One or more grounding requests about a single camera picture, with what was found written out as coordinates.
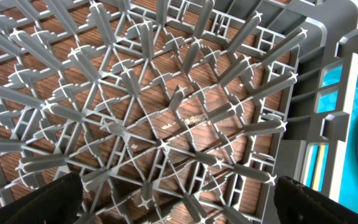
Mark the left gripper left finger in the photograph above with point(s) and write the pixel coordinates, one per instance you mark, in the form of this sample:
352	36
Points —
56	202

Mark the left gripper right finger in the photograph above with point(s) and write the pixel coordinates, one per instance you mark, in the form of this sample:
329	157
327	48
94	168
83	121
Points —
297	203

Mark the wooden chopstick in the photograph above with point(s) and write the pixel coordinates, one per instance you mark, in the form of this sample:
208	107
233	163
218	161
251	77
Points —
319	167

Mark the teal plastic serving tray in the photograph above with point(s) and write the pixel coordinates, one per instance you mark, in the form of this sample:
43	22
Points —
348	196

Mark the grey plastic dish rack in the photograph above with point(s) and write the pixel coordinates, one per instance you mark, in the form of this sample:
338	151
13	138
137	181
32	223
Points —
173	111

